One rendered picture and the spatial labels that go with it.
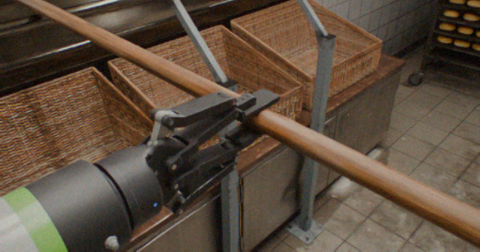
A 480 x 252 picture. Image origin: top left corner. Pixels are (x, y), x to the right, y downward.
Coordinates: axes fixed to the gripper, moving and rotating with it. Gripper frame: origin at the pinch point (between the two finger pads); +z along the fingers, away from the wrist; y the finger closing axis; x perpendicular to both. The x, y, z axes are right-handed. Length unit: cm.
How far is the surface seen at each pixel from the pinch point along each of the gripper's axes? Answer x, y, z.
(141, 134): -73, 51, 26
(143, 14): -99, 22, 50
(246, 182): -46, 70, 49
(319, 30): -45, 23, 84
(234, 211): -41, 72, 37
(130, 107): -76, 42, 25
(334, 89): -50, 58, 110
